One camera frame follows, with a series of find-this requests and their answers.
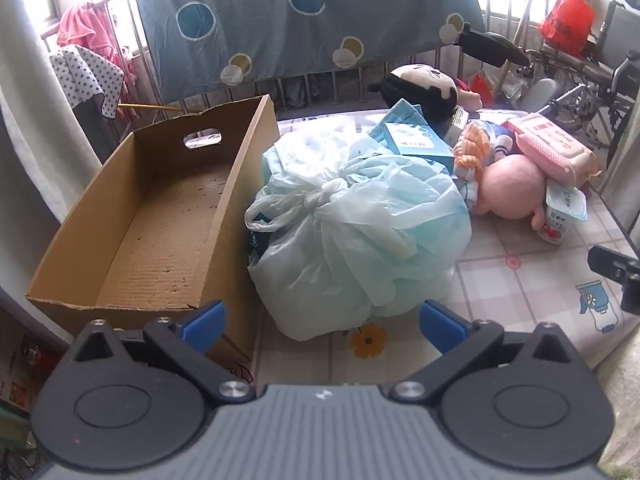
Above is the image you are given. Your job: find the pink round plush toy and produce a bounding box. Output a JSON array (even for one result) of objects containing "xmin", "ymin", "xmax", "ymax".
[{"xmin": 472, "ymin": 155, "xmax": 546, "ymax": 231}]

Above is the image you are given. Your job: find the blue quilt with circles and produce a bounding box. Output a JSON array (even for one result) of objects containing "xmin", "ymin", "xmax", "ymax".
[{"xmin": 137, "ymin": 0, "xmax": 484, "ymax": 102}]

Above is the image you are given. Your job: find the orange striped towel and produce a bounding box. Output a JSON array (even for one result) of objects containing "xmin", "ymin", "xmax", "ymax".
[{"xmin": 452, "ymin": 122, "xmax": 491, "ymax": 181}]

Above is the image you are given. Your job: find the wheelchair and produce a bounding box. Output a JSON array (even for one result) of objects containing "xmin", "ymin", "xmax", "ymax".
[{"xmin": 519, "ymin": 0, "xmax": 640, "ymax": 162}]

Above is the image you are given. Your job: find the black padded armrest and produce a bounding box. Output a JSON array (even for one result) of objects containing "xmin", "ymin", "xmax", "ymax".
[{"xmin": 456, "ymin": 22, "xmax": 529, "ymax": 67}]

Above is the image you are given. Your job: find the light blue plastic bag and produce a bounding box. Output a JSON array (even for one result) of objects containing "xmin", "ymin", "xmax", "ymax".
[{"xmin": 244, "ymin": 133, "xmax": 472, "ymax": 341}]

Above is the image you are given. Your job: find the white yogurt cup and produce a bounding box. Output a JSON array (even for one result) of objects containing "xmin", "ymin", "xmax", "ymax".
[{"xmin": 538, "ymin": 179, "xmax": 588, "ymax": 245}]

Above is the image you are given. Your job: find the red plastic bag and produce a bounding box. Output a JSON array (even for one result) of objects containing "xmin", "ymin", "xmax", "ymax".
[{"xmin": 539, "ymin": 0, "xmax": 594, "ymax": 56}]

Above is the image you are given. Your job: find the pink hanging garment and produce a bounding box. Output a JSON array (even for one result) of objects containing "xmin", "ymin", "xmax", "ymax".
[{"xmin": 56, "ymin": 3, "xmax": 137, "ymax": 93}]

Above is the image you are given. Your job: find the brown cardboard box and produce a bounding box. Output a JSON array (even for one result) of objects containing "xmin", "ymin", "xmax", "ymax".
[{"xmin": 26, "ymin": 96, "xmax": 279, "ymax": 365}]

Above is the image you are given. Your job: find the black-haired plush doll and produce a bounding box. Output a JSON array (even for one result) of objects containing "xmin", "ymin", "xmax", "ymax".
[{"xmin": 368, "ymin": 64, "xmax": 483, "ymax": 124}]

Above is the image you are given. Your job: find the blue bandage box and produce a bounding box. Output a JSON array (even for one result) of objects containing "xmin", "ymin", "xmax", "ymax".
[{"xmin": 369, "ymin": 99, "xmax": 454, "ymax": 174}]

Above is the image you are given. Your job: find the yellow broom handle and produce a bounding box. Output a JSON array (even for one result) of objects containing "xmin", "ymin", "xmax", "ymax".
[{"xmin": 117, "ymin": 102, "xmax": 182, "ymax": 113}]

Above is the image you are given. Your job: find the polka dot hanging cloth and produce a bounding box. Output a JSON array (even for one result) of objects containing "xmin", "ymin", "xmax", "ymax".
[{"xmin": 49, "ymin": 44, "xmax": 124, "ymax": 119}]

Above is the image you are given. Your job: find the pink wet wipes pack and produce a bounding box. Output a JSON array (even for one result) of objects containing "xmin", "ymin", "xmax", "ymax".
[{"xmin": 506, "ymin": 113, "xmax": 601, "ymax": 188}]

